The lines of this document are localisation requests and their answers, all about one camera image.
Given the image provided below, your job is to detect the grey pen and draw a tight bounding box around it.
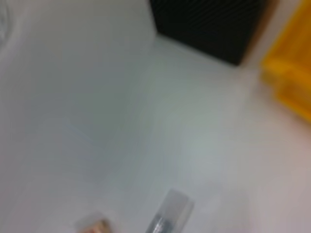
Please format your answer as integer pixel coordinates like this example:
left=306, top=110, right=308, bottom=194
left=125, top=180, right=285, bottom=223
left=144, top=188, right=195, bottom=233

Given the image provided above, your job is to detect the small beige eraser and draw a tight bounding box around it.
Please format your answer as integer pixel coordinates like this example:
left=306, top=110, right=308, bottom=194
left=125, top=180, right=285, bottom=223
left=76, top=210, right=115, bottom=233

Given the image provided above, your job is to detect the black mesh pen holder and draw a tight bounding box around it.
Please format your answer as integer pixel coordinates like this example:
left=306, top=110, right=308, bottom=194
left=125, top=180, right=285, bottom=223
left=147, top=0, right=268, bottom=67

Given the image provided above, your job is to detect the yellow plastic bin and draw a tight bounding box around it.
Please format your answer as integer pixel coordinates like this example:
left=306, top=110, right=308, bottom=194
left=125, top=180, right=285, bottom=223
left=259, top=0, right=311, bottom=123

